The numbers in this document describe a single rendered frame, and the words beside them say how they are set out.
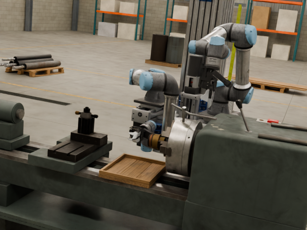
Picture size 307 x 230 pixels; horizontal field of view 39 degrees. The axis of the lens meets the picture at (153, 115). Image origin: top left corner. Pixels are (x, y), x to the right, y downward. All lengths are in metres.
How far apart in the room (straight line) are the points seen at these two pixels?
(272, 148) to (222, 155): 0.24
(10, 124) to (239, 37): 1.50
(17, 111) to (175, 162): 1.08
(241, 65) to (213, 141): 0.76
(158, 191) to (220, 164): 0.40
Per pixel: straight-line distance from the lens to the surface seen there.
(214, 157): 2.19
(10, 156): 2.78
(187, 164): 2.31
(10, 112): 2.83
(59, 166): 2.53
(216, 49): 2.25
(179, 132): 2.32
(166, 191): 2.38
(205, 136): 2.17
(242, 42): 2.70
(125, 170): 2.55
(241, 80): 2.84
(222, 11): 3.11
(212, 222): 2.32
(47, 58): 11.57
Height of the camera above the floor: 1.80
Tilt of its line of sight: 13 degrees down
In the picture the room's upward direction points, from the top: 6 degrees clockwise
